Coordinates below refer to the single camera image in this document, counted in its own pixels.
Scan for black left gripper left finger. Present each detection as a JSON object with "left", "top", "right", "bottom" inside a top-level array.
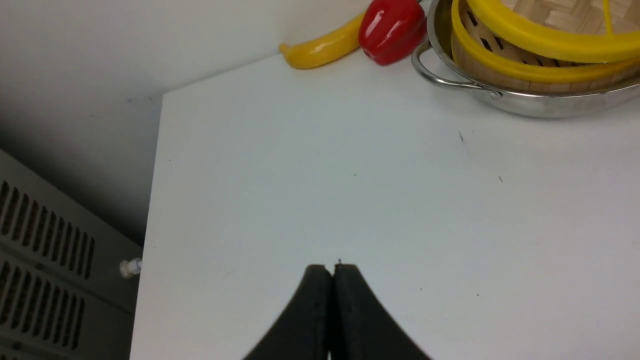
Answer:
[{"left": 245, "top": 264, "right": 333, "bottom": 360}]

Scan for yellow-rimmed woven bamboo lid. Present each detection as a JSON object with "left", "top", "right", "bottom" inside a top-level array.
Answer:
[{"left": 467, "top": 0, "right": 640, "bottom": 64}]

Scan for yellow banana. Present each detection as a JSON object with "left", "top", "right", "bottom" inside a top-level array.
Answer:
[{"left": 278, "top": 12, "right": 365, "bottom": 70}]

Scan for stainless steel two-handled pot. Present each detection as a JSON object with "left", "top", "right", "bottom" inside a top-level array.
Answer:
[{"left": 411, "top": 0, "right": 640, "bottom": 119}]

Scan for white plastic knob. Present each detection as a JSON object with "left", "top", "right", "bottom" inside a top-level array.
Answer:
[{"left": 119, "top": 257, "right": 142, "bottom": 280}]

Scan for red bell pepper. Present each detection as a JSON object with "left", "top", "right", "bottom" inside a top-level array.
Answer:
[{"left": 358, "top": 0, "right": 427, "bottom": 66}]

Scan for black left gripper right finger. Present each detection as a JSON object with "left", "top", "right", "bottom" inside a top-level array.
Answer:
[{"left": 330, "top": 263, "right": 430, "bottom": 360}]

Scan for grey vented cabinet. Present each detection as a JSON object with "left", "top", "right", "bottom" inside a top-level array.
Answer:
[{"left": 0, "top": 152, "right": 143, "bottom": 360}]

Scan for yellow-rimmed bamboo steamer basket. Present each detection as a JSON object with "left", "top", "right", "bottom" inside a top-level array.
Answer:
[{"left": 450, "top": 0, "right": 639, "bottom": 94}]

